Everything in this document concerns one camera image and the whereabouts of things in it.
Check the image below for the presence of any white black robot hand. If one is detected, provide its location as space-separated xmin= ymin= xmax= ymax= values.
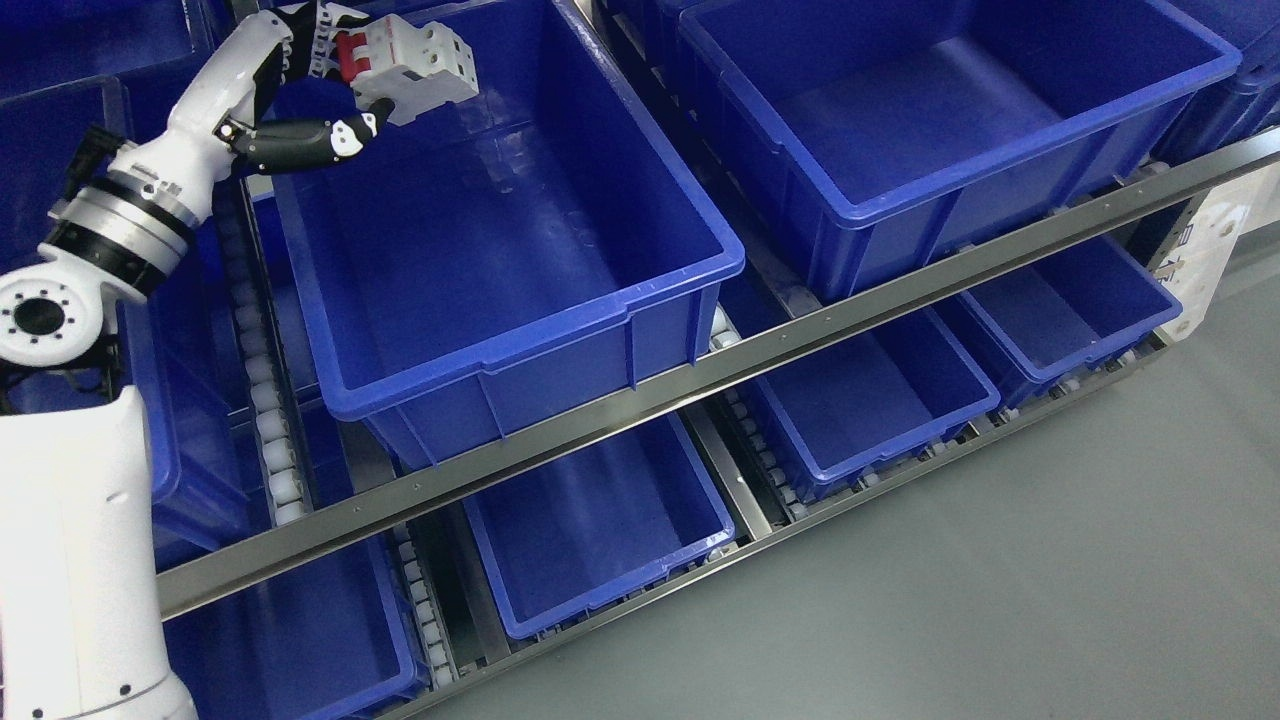
xmin=91 ymin=1 xmax=372 ymax=224

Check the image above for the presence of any grey circuit breaker red switch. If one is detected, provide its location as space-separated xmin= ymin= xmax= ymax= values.
xmin=335 ymin=15 xmax=479 ymax=126

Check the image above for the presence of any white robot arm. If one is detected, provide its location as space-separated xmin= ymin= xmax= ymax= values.
xmin=3 ymin=126 xmax=233 ymax=719

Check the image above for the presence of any white roller track left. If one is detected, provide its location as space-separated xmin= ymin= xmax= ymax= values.
xmin=212 ymin=182 xmax=315 ymax=527

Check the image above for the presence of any blue bin far left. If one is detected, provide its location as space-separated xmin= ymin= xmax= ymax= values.
xmin=1 ymin=1 xmax=253 ymax=570

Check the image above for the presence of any large blue bin centre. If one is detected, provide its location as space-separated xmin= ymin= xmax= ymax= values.
xmin=273 ymin=1 xmax=746 ymax=470

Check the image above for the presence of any large blue bin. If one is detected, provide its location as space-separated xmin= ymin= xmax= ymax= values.
xmin=273 ymin=1 xmax=746 ymax=470
xmin=672 ymin=1 xmax=1242 ymax=304

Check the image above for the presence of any lower blue bin left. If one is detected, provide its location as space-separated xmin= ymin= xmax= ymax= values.
xmin=164 ymin=537 xmax=431 ymax=719

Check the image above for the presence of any lower blue bin centre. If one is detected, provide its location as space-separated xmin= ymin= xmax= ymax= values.
xmin=463 ymin=413 xmax=737 ymax=641

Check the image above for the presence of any large blue bin right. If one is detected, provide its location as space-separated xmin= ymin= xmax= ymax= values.
xmin=672 ymin=1 xmax=1242 ymax=304

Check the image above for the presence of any lower blue bin far right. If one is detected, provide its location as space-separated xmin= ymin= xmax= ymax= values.
xmin=934 ymin=234 xmax=1183 ymax=409

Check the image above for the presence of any blue bin upper far right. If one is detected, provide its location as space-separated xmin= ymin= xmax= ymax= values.
xmin=1151 ymin=1 xmax=1279 ymax=167

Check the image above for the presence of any steel shelf front rail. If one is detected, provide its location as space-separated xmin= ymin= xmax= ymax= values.
xmin=157 ymin=128 xmax=1279 ymax=620

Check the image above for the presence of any steel shelf rail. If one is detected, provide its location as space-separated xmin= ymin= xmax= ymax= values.
xmin=383 ymin=333 xmax=1169 ymax=719
xmin=157 ymin=128 xmax=1279 ymax=620

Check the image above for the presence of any lower steel shelf rail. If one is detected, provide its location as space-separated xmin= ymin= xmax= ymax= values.
xmin=383 ymin=333 xmax=1169 ymax=719

